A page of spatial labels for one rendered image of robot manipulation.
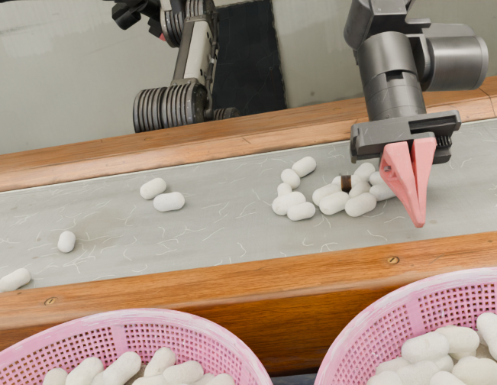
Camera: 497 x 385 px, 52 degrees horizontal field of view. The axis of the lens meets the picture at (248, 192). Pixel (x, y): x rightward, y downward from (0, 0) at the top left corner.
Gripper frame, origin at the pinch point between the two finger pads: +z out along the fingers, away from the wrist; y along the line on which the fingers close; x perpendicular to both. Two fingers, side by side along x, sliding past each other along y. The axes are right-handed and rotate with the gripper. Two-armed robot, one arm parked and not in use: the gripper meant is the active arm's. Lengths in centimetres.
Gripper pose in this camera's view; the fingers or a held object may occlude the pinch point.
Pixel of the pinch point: (418, 217)
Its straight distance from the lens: 50.6
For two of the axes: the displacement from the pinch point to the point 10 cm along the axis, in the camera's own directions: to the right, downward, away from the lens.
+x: 1.6, 3.6, 9.2
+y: 9.9, -1.3, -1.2
